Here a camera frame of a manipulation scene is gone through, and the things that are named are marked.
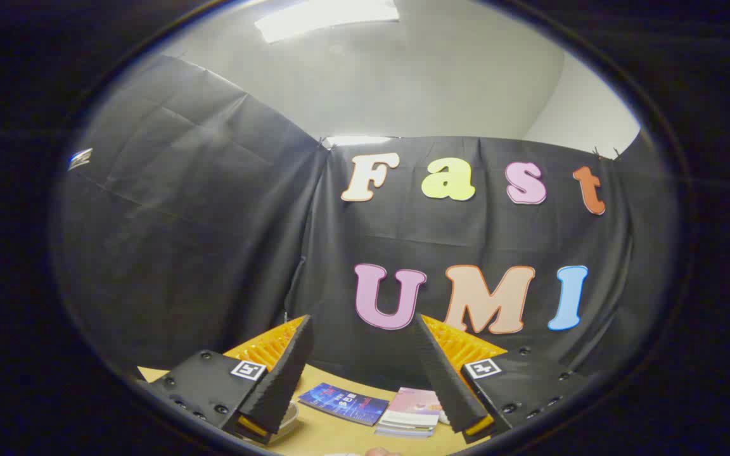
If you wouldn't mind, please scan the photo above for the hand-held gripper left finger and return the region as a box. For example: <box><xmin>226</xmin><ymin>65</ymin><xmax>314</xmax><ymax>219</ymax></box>
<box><xmin>140</xmin><ymin>315</ymin><xmax>315</xmax><ymax>445</ymax></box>

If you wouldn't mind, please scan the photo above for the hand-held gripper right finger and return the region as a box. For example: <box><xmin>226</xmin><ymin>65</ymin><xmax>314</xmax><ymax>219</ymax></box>
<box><xmin>413</xmin><ymin>313</ymin><xmax>594</xmax><ymax>444</ymax></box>

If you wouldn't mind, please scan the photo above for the pink cover book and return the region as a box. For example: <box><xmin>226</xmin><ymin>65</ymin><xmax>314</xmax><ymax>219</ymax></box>
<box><xmin>385</xmin><ymin>387</ymin><xmax>445</xmax><ymax>428</ymax></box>

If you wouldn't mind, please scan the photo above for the blue cover book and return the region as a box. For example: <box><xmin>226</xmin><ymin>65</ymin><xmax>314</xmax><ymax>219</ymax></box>
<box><xmin>297</xmin><ymin>383</ymin><xmax>390</xmax><ymax>426</ymax></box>

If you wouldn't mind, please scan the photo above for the black backdrop cloth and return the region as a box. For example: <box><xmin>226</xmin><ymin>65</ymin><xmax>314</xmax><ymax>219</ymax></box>
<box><xmin>51</xmin><ymin>54</ymin><xmax>679</xmax><ymax>387</ymax></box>

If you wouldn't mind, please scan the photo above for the ceiling light panel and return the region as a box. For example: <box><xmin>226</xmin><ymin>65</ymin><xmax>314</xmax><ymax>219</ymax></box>
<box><xmin>254</xmin><ymin>0</ymin><xmax>400</xmax><ymax>44</ymax></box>

